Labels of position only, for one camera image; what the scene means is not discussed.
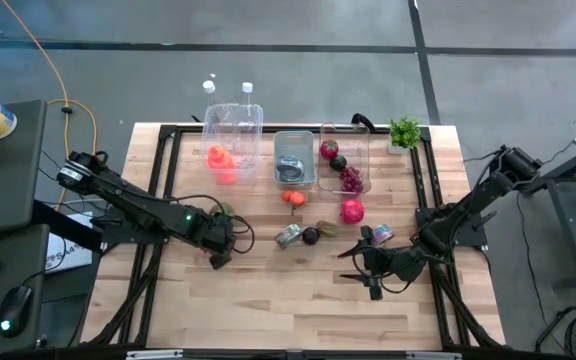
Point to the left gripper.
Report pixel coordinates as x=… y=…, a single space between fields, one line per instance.
x=218 y=235

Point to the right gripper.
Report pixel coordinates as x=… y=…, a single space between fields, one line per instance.
x=393 y=262

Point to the can blue red label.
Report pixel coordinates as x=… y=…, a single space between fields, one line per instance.
x=383 y=234

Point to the tuna can photo label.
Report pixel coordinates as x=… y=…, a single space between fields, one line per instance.
x=288 y=236

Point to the red grape bunch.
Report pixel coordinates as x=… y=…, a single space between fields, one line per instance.
x=352 y=180

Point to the orange tangerine cluster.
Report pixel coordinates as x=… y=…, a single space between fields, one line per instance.
x=297 y=198

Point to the dark round fruit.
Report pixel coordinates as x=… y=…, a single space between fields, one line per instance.
x=310 y=235
x=338 y=163

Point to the silver can white label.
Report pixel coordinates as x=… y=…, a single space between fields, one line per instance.
x=290 y=169

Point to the clear bottle white cap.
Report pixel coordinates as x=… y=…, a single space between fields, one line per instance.
x=247 y=87
x=209 y=86

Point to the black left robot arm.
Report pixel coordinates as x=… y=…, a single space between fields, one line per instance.
x=133 y=205

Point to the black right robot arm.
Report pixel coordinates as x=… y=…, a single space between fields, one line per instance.
x=468 y=205

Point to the brown kiwi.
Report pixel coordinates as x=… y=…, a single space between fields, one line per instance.
x=327 y=228

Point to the short clear plastic bin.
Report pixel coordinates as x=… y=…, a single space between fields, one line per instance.
x=360 y=145

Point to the red strawberry green top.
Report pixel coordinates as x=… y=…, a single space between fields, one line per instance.
x=329 y=149

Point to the tall clear plastic bin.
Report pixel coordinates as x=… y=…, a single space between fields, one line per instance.
x=208 y=125

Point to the green plant white pot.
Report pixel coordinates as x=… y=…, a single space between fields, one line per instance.
x=404 y=132

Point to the clear bin with cans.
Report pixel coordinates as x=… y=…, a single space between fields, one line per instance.
x=294 y=142

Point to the black curved hook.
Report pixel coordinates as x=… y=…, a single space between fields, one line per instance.
x=360 y=118

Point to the white printed paper sheet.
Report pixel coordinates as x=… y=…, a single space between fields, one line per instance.
x=68 y=255

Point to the black desk surface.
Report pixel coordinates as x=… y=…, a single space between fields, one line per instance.
x=23 y=260

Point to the black computer mouse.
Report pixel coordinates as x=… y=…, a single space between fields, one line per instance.
x=15 y=310

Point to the black desk shelf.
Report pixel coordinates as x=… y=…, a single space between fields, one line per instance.
x=8 y=175

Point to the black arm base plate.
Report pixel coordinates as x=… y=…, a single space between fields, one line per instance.
x=118 y=235
x=473 y=235

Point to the silver metal bracket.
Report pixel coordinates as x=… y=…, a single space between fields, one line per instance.
x=433 y=356
x=155 y=355

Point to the black aluminium table frame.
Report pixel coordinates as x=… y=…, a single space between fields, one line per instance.
x=167 y=132

